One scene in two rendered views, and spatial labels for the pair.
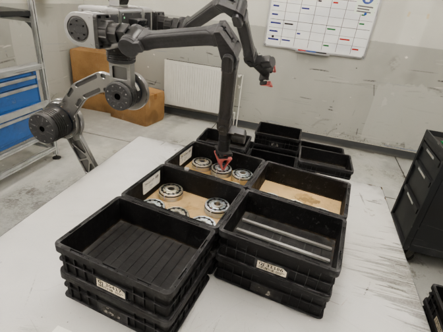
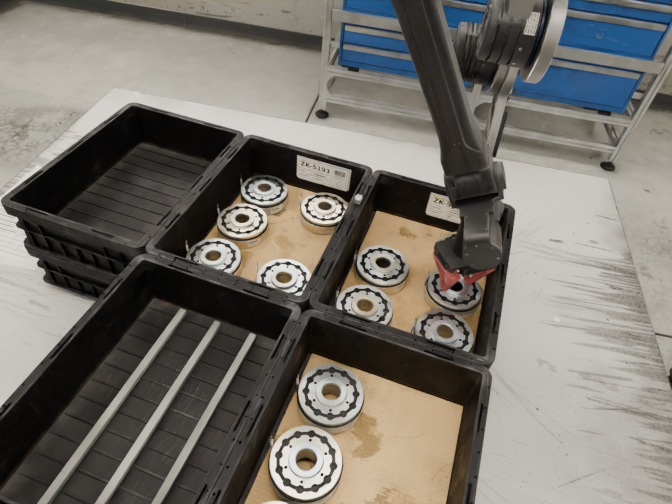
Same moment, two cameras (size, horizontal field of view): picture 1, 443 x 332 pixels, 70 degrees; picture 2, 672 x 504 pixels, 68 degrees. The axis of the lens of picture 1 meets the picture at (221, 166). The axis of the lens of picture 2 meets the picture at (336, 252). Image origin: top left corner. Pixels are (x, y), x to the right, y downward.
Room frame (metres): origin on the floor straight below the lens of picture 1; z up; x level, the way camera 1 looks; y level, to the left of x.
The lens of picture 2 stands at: (1.11, -0.59, 1.55)
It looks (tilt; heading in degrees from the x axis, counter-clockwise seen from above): 46 degrees down; 85
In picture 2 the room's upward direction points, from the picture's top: 7 degrees clockwise
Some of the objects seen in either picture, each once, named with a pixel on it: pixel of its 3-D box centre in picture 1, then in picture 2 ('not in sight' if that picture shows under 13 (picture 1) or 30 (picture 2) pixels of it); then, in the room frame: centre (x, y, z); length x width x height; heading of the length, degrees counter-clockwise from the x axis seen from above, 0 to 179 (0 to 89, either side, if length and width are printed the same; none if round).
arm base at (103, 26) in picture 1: (110, 32); not in sight; (1.28, 0.47, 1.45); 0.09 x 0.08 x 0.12; 167
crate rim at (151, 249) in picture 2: (185, 193); (271, 209); (1.04, 0.13, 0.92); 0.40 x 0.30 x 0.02; 70
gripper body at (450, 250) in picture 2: (223, 145); (471, 241); (1.39, 0.00, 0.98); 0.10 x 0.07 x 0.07; 19
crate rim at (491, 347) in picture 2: (216, 163); (422, 254); (1.32, 0.02, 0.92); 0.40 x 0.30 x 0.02; 70
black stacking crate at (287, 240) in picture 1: (282, 238); (157, 401); (0.90, -0.25, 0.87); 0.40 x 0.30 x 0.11; 70
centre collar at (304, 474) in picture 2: not in sight; (306, 459); (1.12, -0.33, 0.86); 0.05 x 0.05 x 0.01
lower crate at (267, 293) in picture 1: (277, 259); not in sight; (0.90, -0.25, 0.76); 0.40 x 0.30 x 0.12; 70
